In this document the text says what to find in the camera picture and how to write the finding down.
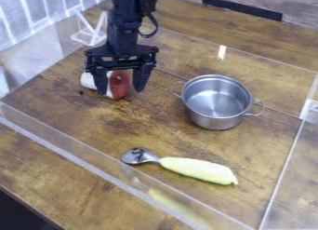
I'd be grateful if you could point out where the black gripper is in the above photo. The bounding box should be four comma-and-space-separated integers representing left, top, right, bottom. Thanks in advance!
84, 45, 159, 95

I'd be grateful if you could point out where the clear acrylic front barrier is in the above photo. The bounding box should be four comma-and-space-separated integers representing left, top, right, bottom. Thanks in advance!
0, 101, 254, 230

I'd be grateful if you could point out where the black strip on table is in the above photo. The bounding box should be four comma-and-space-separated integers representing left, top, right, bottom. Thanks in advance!
202, 0, 283, 21

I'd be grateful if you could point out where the red white toy mushroom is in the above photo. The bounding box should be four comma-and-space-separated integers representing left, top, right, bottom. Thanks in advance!
80, 70, 131, 100

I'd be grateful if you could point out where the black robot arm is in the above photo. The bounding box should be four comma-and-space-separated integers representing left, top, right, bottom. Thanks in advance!
84, 0, 159, 95

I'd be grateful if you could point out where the spoon with yellow handle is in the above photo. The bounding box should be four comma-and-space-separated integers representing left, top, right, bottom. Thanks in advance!
120, 147, 239, 185

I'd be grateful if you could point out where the silver metal pot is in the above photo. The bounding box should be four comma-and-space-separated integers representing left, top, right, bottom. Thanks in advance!
168, 74, 264, 130

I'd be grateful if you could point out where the clear acrylic triangle bracket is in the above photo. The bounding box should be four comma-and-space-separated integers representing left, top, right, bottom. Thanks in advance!
71, 11, 107, 47

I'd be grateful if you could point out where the black cable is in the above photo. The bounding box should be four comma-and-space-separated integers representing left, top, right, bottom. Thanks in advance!
137, 12, 160, 40

